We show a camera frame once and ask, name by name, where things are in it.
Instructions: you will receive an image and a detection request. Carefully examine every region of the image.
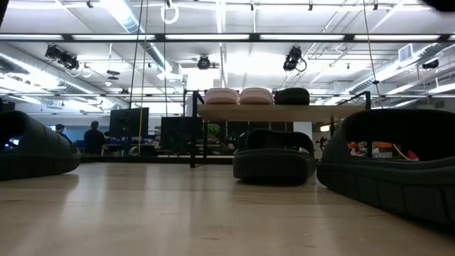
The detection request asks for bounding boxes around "pink white slide sandal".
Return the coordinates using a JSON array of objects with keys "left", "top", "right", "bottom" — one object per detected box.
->
[
  {"left": 204, "top": 87, "right": 240, "bottom": 105},
  {"left": 239, "top": 87, "right": 275, "bottom": 105}
]

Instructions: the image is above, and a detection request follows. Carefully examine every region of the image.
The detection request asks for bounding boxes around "black rubber slide sandal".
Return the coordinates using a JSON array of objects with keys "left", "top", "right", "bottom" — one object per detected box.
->
[
  {"left": 0, "top": 110, "right": 82, "bottom": 181},
  {"left": 316, "top": 108, "right": 455, "bottom": 227},
  {"left": 232, "top": 128, "right": 318, "bottom": 186},
  {"left": 274, "top": 87, "right": 311, "bottom": 106}
]

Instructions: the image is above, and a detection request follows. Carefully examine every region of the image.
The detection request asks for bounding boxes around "green background potted plant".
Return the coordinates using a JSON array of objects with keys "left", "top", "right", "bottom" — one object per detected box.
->
[{"left": 208, "top": 122, "right": 223, "bottom": 144}]

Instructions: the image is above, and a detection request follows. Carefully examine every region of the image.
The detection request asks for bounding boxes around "dark partition panel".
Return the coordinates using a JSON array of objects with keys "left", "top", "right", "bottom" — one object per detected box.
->
[{"left": 160, "top": 116, "right": 204, "bottom": 154}]

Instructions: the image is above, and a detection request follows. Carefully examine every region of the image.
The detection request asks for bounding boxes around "black overhead light bar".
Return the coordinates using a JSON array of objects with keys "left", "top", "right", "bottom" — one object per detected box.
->
[{"left": 0, "top": 33, "right": 455, "bottom": 43}]

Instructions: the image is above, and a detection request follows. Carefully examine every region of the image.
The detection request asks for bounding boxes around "small black stand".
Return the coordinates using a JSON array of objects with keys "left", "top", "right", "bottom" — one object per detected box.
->
[{"left": 316, "top": 136, "right": 330, "bottom": 154}]

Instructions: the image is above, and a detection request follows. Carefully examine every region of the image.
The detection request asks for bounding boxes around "black computer monitor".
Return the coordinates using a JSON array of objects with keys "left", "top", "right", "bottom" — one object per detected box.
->
[{"left": 109, "top": 107, "right": 150, "bottom": 139}]

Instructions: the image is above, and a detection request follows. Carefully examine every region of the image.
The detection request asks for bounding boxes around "person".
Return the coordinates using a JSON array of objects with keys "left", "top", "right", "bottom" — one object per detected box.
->
[
  {"left": 83, "top": 120, "right": 107, "bottom": 156},
  {"left": 55, "top": 123, "right": 75, "bottom": 144}
]

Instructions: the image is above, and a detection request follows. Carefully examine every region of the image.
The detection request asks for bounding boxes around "orange storage bin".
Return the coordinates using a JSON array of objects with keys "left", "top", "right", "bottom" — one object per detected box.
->
[{"left": 347, "top": 141, "right": 395, "bottom": 149}]

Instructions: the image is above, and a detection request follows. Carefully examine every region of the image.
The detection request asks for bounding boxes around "white ceiling air vent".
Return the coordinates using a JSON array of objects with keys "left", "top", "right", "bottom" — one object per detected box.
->
[{"left": 397, "top": 43, "right": 414, "bottom": 62}]

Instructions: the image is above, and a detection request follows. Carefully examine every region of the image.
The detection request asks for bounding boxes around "wooden shelf with black frame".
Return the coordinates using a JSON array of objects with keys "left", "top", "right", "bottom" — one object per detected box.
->
[{"left": 183, "top": 88, "right": 373, "bottom": 169}]

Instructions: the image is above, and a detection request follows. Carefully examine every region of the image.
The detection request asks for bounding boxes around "thin black hanging cable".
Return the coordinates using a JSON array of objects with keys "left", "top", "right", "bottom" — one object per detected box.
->
[{"left": 162, "top": 0, "right": 168, "bottom": 118}]

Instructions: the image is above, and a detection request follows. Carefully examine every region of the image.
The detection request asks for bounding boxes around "white coiled cable ring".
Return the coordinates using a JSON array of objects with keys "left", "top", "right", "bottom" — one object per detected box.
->
[{"left": 160, "top": 1, "right": 180, "bottom": 26}]

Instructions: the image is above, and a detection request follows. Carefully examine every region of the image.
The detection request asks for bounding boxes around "thin pale hanging cable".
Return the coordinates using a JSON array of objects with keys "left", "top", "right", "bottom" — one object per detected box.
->
[{"left": 361, "top": 0, "right": 384, "bottom": 107}]

